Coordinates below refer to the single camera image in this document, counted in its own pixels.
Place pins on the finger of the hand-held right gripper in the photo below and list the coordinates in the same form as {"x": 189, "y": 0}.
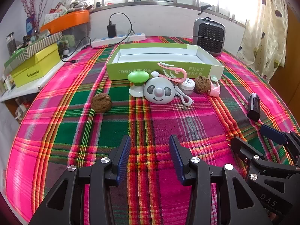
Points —
{"x": 241, "y": 147}
{"x": 271, "y": 132}

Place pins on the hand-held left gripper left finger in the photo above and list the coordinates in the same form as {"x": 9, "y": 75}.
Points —
{"x": 125, "y": 154}

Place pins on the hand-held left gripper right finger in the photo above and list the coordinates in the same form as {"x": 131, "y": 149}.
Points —
{"x": 175, "y": 154}

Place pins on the black rectangular device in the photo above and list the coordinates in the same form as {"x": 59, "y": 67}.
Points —
{"x": 253, "y": 107}

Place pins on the brown walnut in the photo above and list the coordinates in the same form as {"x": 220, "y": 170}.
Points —
{"x": 201, "y": 84}
{"x": 100, "y": 102}

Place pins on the small pink device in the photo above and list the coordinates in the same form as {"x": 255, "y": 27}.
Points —
{"x": 214, "y": 90}

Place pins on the white panda-face device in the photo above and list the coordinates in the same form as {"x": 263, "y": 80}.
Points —
{"x": 159, "y": 91}

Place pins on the green mushroom-shaped massager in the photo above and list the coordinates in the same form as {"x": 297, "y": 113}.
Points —
{"x": 138, "y": 76}

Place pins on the green cardboard box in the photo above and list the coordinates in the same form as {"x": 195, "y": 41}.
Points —
{"x": 121, "y": 71}

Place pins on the plaid tablecloth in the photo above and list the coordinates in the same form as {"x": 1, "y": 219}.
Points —
{"x": 150, "y": 126}

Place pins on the brown wooden panel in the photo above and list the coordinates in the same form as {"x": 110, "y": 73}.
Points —
{"x": 294, "y": 63}

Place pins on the pink and white hook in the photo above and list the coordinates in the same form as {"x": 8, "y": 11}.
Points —
{"x": 183, "y": 73}

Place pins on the dotted cream curtain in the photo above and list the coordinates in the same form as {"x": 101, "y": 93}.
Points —
{"x": 264, "y": 28}

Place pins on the grey space heater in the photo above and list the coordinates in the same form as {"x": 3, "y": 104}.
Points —
{"x": 209, "y": 36}

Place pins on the white power strip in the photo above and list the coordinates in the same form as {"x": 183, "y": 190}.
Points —
{"x": 117, "y": 39}

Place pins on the white side shelf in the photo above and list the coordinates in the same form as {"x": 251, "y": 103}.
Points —
{"x": 25, "y": 90}

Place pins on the black charger plug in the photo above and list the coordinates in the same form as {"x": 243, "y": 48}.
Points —
{"x": 111, "y": 30}

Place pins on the yellow cardboard box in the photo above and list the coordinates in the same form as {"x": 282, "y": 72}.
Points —
{"x": 35, "y": 68}

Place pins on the clear plastic storage bin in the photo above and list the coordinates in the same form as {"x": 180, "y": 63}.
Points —
{"x": 77, "y": 34}

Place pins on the striped box with green lid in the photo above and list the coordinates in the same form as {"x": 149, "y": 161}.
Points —
{"x": 35, "y": 48}

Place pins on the dark glass jar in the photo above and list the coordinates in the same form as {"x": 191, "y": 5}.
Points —
{"x": 11, "y": 44}

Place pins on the pile of packets and cloth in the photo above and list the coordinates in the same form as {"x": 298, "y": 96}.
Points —
{"x": 70, "y": 4}

